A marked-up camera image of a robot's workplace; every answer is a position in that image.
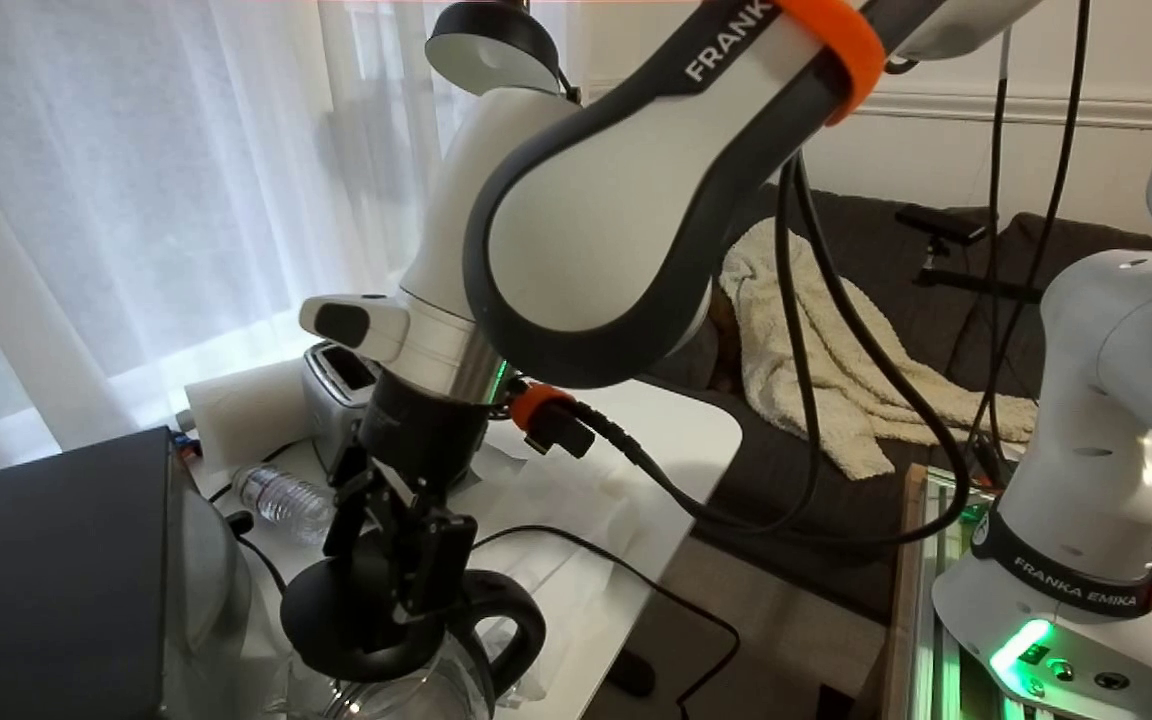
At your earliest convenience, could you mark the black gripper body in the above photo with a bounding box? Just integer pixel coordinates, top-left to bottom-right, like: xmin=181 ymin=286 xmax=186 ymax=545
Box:
xmin=363 ymin=377 xmax=490 ymax=498

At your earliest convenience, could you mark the glass kettle with black lid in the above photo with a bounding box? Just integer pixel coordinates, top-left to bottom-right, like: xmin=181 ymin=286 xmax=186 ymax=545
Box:
xmin=281 ymin=557 xmax=550 ymax=720

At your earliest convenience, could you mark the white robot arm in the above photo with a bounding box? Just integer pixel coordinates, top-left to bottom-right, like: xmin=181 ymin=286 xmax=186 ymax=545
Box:
xmin=302 ymin=0 xmax=1152 ymax=720

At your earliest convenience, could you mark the clear plastic bottle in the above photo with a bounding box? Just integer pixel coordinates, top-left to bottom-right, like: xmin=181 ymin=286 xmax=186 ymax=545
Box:
xmin=237 ymin=466 xmax=332 ymax=545

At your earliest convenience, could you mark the silver two-slot toaster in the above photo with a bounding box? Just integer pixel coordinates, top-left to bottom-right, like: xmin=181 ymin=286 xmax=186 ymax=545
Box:
xmin=305 ymin=344 xmax=377 ymax=466

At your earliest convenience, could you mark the white paper towel roll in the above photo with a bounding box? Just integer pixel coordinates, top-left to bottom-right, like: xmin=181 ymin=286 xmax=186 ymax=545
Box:
xmin=186 ymin=358 xmax=307 ymax=477

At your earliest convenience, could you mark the dark grey box appliance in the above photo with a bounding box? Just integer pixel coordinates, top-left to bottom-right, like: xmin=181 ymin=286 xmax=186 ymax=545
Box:
xmin=0 ymin=425 xmax=256 ymax=720

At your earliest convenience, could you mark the white sheer curtain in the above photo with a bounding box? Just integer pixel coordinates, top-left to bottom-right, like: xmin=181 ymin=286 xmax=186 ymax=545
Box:
xmin=0 ymin=0 xmax=469 ymax=466

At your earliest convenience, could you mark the dark brown sofa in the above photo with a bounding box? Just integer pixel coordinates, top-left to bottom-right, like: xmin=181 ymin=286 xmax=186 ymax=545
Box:
xmin=648 ymin=193 xmax=1123 ymax=618

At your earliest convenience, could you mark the black floor lamp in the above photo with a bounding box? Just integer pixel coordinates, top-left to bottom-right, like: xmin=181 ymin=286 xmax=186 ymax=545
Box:
xmin=424 ymin=0 xmax=572 ymax=95

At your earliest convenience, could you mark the beige towel on sofa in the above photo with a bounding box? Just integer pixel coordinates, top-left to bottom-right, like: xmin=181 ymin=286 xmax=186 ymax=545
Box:
xmin=715 ymin=226 xmax=1045 ymax=484

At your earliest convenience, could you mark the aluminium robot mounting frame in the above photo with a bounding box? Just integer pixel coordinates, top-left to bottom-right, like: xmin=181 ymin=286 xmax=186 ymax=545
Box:
xmin=876 ymin=459 xmax=1050 ymax=720

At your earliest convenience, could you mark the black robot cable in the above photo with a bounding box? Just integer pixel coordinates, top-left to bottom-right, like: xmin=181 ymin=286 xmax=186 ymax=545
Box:
xmin=559 ymin=0 xmax=1095 ymax=552

